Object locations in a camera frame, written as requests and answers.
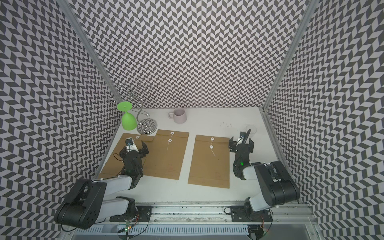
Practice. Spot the green plastic goblet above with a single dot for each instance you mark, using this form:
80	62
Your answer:
129	121

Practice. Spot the clear plastic cup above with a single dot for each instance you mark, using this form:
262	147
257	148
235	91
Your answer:
252	129

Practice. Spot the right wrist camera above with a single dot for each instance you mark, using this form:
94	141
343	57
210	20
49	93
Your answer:
242	136

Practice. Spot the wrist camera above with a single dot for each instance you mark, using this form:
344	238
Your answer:
130	145
242	136

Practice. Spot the pale pink ceramic mug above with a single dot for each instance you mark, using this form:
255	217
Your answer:
178	115

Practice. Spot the aluminium front rail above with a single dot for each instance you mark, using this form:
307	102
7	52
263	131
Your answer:
219	213

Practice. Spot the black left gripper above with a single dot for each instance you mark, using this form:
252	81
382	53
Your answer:
144	150

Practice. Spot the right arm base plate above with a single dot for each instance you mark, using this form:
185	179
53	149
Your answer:
247	215

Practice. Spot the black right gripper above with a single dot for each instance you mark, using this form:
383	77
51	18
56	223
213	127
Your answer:
232	145

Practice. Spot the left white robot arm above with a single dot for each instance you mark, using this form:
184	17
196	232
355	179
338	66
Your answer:
87	202

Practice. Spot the metal wire cup rack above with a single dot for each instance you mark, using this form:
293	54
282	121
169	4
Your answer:
145	124

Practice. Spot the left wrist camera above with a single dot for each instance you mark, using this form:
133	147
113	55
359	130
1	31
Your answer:
130	145

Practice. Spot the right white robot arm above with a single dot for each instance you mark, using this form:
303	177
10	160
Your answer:
275	183

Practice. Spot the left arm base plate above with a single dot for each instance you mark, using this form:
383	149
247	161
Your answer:
138	214

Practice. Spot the brown file bag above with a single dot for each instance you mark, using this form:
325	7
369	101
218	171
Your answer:
166	154
210	164
114	164

